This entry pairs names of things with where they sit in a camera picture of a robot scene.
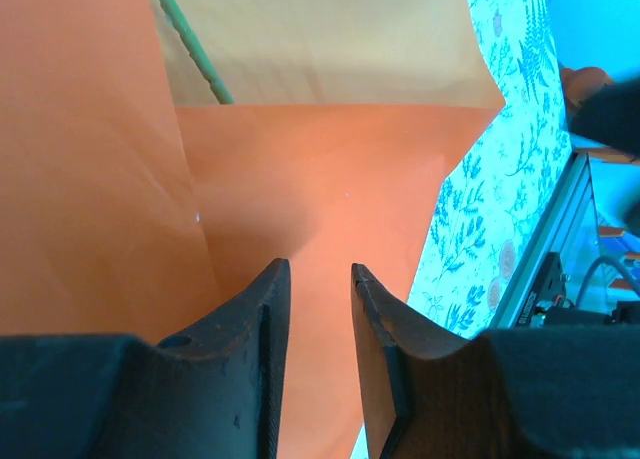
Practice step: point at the grey floral tablecloth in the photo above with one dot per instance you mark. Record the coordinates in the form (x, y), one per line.
(500, 154)

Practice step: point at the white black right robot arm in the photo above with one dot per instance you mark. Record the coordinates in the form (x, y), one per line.
(610, 119)

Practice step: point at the aluminium mounting rails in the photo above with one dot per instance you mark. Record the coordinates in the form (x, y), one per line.
(550, 219)

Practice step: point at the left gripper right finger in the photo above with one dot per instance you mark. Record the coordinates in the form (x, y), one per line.
(425, 394)

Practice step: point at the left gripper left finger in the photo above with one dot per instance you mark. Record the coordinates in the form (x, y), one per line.
(215, 389)

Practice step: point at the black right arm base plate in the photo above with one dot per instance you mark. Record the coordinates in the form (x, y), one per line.
(547, 284)

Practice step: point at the orange wrapping paper sheet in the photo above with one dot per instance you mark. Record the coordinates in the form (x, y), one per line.
(300, 179)

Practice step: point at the pink rose artificial stem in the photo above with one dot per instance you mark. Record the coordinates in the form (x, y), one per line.
(195, 49)

